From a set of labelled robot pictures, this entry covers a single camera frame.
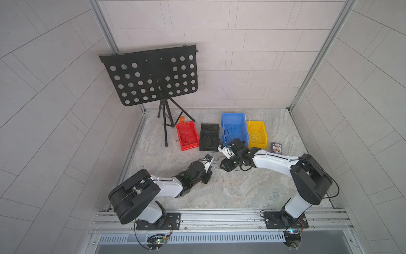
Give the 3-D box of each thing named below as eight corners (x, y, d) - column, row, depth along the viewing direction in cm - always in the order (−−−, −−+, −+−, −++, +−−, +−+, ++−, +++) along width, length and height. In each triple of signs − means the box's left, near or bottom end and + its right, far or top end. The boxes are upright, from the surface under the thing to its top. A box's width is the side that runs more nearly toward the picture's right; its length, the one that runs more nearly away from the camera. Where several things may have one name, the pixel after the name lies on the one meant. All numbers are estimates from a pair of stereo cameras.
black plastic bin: (199, 153, 96) (199, 147, 91) (200, 128, 108) (200, 122, 103) (219, 153, 97) (220, 147, 91) (218, 129, 108) (219, 122, 103)
